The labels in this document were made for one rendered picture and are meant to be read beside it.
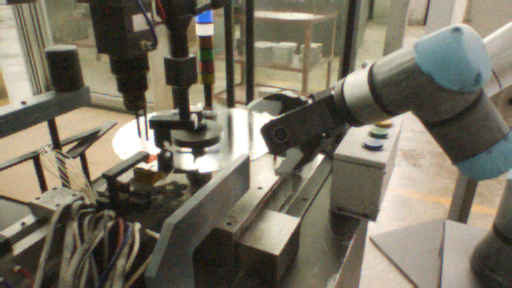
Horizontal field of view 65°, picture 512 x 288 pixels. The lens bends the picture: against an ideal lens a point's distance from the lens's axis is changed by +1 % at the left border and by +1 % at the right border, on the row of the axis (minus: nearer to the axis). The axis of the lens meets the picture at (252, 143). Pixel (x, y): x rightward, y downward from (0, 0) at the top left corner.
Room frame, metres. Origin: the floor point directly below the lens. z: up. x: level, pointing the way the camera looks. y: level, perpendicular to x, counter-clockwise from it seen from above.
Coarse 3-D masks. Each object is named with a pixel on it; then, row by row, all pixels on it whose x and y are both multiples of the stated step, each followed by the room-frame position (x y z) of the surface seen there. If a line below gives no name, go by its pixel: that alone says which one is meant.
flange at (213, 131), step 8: (208, 120) 0.79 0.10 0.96; (200, 128) 0.72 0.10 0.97; (208, 128) 0.74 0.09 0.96; (216, 128) 0.75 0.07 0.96; (176, 136) 0.71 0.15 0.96; (184, 136) 0.71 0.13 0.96; (192, 136) 0.71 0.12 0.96; (200, 136) 0.71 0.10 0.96; (208, 136) 0.71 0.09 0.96; (216, 136) 0.71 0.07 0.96; (184, 144) 0.69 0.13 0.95; (192, 144) 0.69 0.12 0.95; (200, 144) 0.69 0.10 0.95
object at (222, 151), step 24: (216, 120) 0.82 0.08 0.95; (240, 120) 0.82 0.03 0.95; (264, 120) 0.82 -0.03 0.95; (120, 144) 0.69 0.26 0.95; (144, 144) 0.69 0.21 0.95; (216, 144) 0.69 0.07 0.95; (240, 144) 0.69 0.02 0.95; (264, 144) 0.69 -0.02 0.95; (168, 168) 0.60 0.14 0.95; (192, 168) 0.60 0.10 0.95; (216, 168) 0.60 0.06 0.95
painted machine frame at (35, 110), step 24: (0, 0) 0.57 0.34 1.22; (24, 0) 0.59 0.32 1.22; (48, 48) 0.74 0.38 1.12; (72, 48) 0.75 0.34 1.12; (72, 72) 0.73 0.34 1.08; (48, 96) 0.70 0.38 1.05; (72, 96) 0.73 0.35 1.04; (0, 120) 0.60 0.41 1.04; (24, 120) 0.63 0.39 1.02; (48, 120) 0.67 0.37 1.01
